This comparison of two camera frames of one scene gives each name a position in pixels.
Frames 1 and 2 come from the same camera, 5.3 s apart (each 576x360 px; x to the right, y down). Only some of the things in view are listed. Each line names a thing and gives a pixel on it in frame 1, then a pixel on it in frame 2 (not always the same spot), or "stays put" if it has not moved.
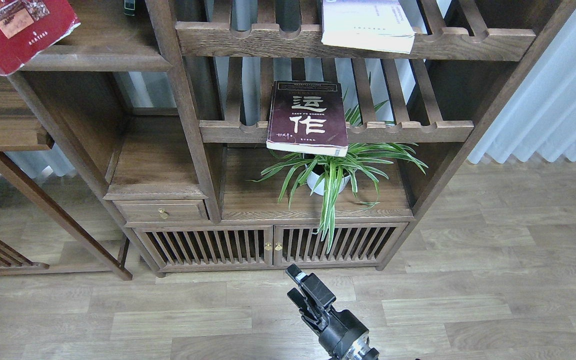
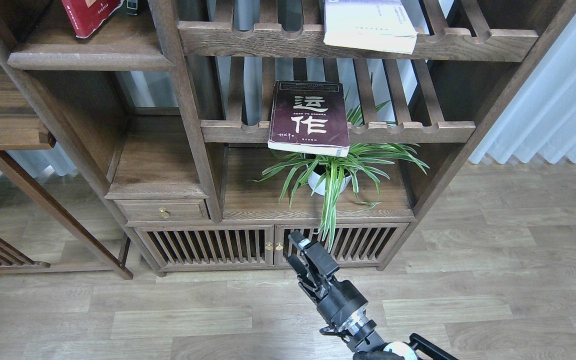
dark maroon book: [307, 117] stays put
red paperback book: [9, 32] → [85, 16]
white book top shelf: [379, 24] stays put
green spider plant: [327, 176] stays put
